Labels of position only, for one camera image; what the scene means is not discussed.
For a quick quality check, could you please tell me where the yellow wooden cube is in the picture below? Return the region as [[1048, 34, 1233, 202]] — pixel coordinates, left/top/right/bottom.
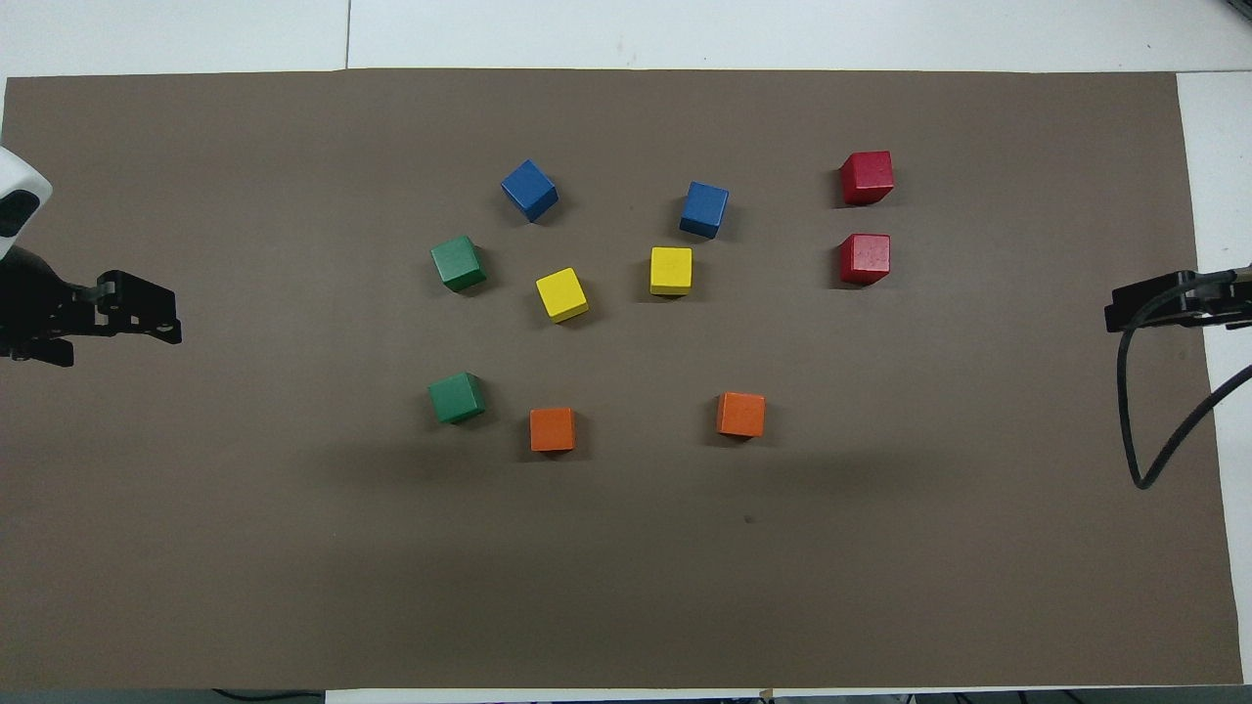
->
[[649, 246, 693, 296], [535, 267, 591, 324]]

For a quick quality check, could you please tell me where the orange wooden cube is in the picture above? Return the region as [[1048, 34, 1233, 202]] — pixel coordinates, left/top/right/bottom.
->
[[529, 407, 577, 453], [716, 391, 767, 439]]

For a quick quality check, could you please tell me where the brown paper mat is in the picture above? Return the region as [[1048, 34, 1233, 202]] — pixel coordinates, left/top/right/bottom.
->
[[0, 68, 1245, 693]]

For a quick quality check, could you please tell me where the black floor cable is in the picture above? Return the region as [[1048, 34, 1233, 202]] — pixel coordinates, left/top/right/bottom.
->
[[212, 688, 326, 704]]

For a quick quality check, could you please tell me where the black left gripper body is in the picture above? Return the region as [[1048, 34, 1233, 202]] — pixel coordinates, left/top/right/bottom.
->
[[0, 244, 107, 338]]

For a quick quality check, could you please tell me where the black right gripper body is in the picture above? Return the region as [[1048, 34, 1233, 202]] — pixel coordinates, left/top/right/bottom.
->
[[1195, 264, 1252, 329]]

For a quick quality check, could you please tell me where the red wooden cube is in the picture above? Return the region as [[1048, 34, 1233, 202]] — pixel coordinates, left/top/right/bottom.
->
[[839, 151, 896, 206], [838, 233, 892, 286]]

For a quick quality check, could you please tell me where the blue wooden cube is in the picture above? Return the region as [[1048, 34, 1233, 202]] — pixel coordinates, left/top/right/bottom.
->
[[680, 181, 730, 241], [501, 159, 559, 223]]

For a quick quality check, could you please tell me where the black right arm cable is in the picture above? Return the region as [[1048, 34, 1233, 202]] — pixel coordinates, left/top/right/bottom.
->
[[1117, 270, 1252, 491]]

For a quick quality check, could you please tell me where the green wooden cube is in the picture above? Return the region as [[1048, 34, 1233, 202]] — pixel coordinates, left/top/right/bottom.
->
[[427, 372, 487, 425], [430, 235, 488, 293]]

